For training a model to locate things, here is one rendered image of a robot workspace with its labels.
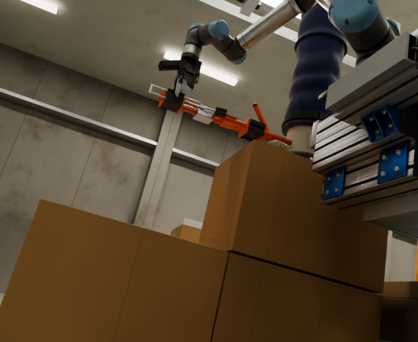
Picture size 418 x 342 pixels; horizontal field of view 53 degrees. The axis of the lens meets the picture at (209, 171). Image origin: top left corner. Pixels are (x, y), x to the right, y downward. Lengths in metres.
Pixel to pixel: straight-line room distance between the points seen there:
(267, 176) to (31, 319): 0.84
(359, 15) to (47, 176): 6.67
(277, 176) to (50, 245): 0.77
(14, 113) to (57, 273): 6.68
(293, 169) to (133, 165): 6.27
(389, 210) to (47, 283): 0.94
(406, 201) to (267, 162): 0.52
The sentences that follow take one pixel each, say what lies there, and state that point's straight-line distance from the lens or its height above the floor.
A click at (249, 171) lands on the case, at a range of 1.44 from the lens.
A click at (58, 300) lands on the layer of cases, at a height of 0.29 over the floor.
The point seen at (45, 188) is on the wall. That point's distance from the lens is 7.45.
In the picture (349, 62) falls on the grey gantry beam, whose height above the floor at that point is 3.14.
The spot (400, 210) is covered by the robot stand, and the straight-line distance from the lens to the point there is 1.16.
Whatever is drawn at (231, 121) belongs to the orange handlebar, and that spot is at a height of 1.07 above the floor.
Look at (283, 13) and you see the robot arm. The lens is 1.71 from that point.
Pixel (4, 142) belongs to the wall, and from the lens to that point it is 7.69.
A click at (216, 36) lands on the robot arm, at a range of 1.69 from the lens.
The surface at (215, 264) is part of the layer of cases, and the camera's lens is 1.34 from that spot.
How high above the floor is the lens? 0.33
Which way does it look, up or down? 19 degrees up
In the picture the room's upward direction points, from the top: 14 degrees clockwise
